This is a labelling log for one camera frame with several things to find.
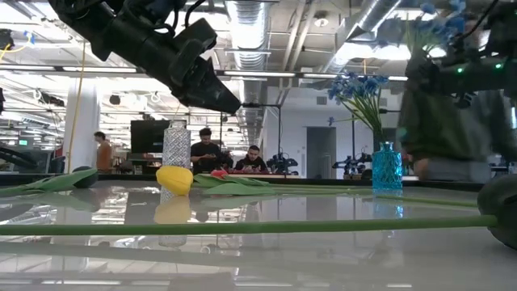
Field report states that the yellow artificial tulip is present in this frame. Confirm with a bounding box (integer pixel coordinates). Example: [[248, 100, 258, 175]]
[[0, 173, 517, 250], [155, 164, 480, 209]]

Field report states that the blue artificial flower bunch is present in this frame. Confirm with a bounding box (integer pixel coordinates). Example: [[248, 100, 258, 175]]
[[326, 71, 391, 149], [406, 0, 468, 60]]

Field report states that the clear textured glass vase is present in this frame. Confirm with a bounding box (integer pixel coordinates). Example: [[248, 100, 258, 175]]
[[160, 119, 192, 202]]

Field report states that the blue textured glass vase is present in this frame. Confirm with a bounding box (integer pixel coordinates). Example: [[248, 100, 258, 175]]
[[371, 141, 404, 191]]

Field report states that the bright ceiling light panel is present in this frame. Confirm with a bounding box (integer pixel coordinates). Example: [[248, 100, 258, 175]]
[[337, 42, 409, 61]]

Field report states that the grey door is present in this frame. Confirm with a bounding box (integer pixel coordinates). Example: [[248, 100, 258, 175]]
[[305, 126, 338, 179]]

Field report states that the black background station frame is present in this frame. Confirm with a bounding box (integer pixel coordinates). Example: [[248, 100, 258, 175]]
[[241, 103, 283, 162]]

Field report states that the black aluminium table frame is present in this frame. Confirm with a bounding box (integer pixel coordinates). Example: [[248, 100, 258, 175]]
[[0, 172, 485, 193]]

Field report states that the black monitor screen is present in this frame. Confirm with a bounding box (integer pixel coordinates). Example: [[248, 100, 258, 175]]
[[129, 120, 170, 154]]

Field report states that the silver ventilation duct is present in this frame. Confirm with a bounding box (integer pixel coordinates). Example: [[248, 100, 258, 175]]
[[322, 0, 405, 74], [225, 0, 272, 150]]

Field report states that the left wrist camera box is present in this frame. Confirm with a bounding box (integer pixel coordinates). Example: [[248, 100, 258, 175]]
[[173, 18, 218, 53]]

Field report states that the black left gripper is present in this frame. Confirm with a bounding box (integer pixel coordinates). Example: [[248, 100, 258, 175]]
[[168, 38, 242, 115]]

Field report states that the white column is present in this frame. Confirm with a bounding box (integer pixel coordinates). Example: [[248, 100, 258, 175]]
[[64, 78, 101, 173]]

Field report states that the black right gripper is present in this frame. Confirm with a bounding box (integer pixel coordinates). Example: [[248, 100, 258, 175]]
[[406, 56, 465, 109]]

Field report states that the person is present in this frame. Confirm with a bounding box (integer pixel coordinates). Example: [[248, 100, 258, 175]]
[[397, 86, 517, 183], [93, 131, 114, 173], [235, 145, 269, 173], [190, 127, 222, 175]]

